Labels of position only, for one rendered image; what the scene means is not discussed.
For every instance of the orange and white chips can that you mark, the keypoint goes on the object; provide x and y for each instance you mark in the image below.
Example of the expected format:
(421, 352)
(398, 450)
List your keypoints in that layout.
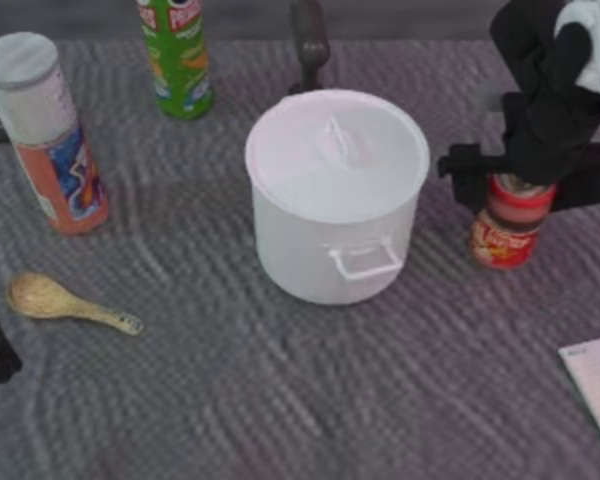
(45, 145)

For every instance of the white plastic toy pot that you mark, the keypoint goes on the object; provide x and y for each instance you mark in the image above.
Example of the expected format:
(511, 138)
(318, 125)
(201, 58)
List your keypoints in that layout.
(325, 250)

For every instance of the red labelled can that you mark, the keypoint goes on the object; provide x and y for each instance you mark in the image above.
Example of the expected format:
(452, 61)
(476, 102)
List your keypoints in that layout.
(507, 235)

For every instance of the grey woven table cloth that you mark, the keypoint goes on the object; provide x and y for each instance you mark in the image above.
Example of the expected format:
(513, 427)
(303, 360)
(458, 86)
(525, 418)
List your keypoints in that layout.
(280, 390)

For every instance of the white pot lid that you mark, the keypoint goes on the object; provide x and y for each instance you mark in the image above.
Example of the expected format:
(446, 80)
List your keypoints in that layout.
(330, 150)

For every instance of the green chips can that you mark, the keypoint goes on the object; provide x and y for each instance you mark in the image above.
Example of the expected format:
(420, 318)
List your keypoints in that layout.
(180, 60)

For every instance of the beige ceramic spoon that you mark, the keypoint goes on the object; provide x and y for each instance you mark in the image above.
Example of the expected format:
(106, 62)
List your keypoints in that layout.
(45, 300)

